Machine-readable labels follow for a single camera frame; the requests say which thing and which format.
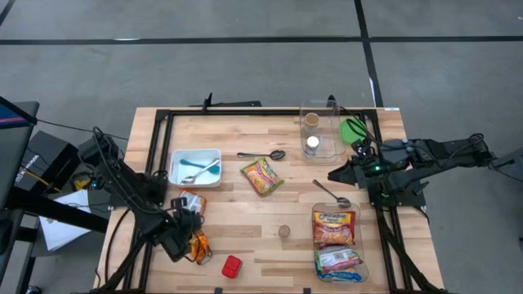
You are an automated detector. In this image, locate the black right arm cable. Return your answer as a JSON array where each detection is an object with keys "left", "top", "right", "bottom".
[{"left": 344, "top": 106, "right": 379, "bottom": 150}]

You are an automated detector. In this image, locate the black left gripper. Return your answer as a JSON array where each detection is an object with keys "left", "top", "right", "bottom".
[{"left": 157, "top": 206, "right": 203, "bottom": 263}]

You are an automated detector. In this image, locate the black box with white text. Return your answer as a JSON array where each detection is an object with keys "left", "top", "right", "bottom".
[{"left": 18, "top": 129, "right": 81, "bottom": 193}]

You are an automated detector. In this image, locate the dark metal spoon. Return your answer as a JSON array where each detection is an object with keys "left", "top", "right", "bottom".
[{"left": 235, "top": 149, "right": 287, "bottom": 161}]

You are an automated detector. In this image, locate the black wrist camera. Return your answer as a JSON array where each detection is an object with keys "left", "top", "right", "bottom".
[
  {"left": 169, "top": 196, "right": 190, "bottom": 213},
  {"left": 351, "top": 137, "right": 369, "bottom": 158}
]

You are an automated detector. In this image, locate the white plastic bin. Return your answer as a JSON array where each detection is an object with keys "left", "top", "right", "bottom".
[{"left": 168, "top": 148, "right": 223, "bottom": 189}]

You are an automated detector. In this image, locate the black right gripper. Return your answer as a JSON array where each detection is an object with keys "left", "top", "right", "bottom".
[{"left": 328, "top": 154, "right": 383, "bottom": 189}]

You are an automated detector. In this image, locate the black metal stand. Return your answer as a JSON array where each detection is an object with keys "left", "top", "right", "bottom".
[{"left": 0, "top": 185, "right": 110, "bottom": 294}]

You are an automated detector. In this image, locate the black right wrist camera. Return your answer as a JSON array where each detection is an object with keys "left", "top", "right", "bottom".
[{"left": 351, "top": 137, "right": 369, "bottom": 158}]

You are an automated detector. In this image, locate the orange snack pack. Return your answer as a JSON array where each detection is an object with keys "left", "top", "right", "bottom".
[{"left": 187, "top": 229, "right": 214, "bottom": 266}]

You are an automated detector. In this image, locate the black aluminium table frame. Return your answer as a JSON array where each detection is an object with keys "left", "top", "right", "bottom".
[{"left": 93, "top": 106, "right": 449, "bottom": 294}]

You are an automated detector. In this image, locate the pink green ramen pack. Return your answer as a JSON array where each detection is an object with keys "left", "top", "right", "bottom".
[{"left": 239, "top": 157, "right": 286, "bottom": 198}]

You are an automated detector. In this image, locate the white orange ramen pack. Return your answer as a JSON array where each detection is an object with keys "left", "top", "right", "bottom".
[{"left": 178, "top": 189, "right": 208, "bottom": 216}]

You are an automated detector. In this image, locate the white lid spice jar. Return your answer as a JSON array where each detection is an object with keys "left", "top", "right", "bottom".
[{"left": 305, "top": 134, "right": 323, "bottom": 158}]

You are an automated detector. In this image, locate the brown lid spice jar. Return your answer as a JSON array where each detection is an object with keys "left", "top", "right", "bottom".
[{"left": 302, "top": 111, "right": 321, "bottom": 139}]

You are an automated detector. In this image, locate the black floor cable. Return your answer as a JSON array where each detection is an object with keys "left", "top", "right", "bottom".
[{"left": 104, "top": 206, "right": 136, "bottom": 287}]

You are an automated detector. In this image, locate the red lid patterned spice tin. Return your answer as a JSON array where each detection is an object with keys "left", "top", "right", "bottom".
[{"left": 221, "top": 255, "right": 243, "bottom": 280}]

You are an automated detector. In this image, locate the clear plastic bin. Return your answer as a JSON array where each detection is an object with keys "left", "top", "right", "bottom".
[
  {"left": 298, "top": 98, "right": 348, "bottom": 164},
  {"left": 311, "top": 201, "right": 370, "bottom": 283}
]

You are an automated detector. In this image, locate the grey floor object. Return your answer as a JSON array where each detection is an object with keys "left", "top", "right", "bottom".
[{"left": 485, "top": 145, "right": 523, "bottom": 185}]

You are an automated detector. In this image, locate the green plastic bowl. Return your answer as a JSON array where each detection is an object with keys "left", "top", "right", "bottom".
[{"left": 338, "top": 117, "right": 369, "bottom": 145}]

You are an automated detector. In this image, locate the blue yellow ramen pack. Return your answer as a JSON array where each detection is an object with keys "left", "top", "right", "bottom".
[{"left": 315, "top": 267, "right": 366, "bottom": 283}]

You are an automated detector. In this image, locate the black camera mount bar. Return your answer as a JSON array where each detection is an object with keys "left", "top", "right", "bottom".
[{"left": 188, "top": 91, "right": 263, "bottom": 109}]

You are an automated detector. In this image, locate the thin black cable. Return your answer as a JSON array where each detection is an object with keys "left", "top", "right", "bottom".
[{"left": 36, "top": 118, "right": 130, "bottom": 142}]

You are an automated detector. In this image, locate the white paper sheet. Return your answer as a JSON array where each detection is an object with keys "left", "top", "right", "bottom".
[{"left": 38, "top": 189, "right": 93, "bottom": 252}]

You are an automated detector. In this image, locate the dark side monitor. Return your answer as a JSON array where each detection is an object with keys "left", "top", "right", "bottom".
[{"left": 0, "top": 96, "right": 41, "bottom": 209}]

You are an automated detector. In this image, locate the yellow floor cable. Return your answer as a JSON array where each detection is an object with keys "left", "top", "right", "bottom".
[{"left": 24, "top": 169, "right": 62, "bottom": 193}]

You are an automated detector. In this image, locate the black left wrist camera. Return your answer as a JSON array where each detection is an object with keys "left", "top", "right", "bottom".
[{"left": 169, "top": 196, "right": 190, "bottom": 213}]

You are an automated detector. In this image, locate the red ramen noodle pack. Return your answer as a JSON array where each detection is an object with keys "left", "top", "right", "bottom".
[
  {"left": 315, "top": 244, "right": 364, "bottom": 274},
  {"left": 312, "top": 210, "right": 356, "bottom": 249}
]

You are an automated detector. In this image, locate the silver metal spoon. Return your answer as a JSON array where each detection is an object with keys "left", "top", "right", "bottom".
[
  {"left": 180, "top": 158, "right": 221, "bottom": 185},
  {"left": 311, "top": 178, "right": 353, "bottom": 208}
]

